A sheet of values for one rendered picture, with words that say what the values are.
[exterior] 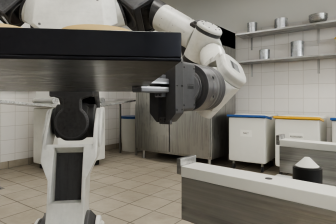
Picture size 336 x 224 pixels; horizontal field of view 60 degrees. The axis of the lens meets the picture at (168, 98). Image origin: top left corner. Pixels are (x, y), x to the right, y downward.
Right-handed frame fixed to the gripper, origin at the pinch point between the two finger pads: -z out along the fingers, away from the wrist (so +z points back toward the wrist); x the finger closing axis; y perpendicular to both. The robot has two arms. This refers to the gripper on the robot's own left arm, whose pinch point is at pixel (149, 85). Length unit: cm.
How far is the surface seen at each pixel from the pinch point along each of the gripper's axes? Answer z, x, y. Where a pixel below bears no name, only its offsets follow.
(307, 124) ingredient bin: 347, -32, -50
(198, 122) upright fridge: 319, -34, -186
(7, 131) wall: 156, -46, -406
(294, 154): 21.2, -12.2, 16.1
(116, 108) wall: 369, -18, -409
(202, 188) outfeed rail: -7.7, -11.8, 14.1
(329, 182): 19.0, -15.8, 22.0
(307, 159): 2.6, -9.4, 22.2
